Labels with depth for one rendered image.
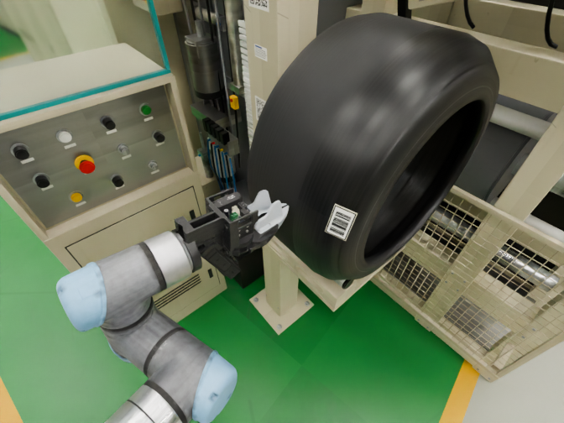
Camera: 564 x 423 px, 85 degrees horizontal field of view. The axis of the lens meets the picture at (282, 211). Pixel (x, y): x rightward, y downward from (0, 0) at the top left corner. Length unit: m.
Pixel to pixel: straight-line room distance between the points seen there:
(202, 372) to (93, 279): 0.18
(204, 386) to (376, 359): 1.43
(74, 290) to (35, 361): 1.71
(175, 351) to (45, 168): 0.79
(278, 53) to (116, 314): 0.63
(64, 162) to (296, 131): 0.77
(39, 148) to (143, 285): 0.73
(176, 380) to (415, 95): 0.52
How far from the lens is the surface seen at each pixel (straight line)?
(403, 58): 0.57
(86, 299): 0.44
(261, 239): 0.51
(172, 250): 0.44
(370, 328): 1.86
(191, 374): 0.45
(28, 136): 1.08
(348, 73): 0.57
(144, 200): 1.22
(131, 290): 0.44
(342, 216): 0.52
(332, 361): 1.76
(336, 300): 0.92
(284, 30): 0.81
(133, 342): 0.50
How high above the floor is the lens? 1.65
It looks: 46 degrees down
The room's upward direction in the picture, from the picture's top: straight up
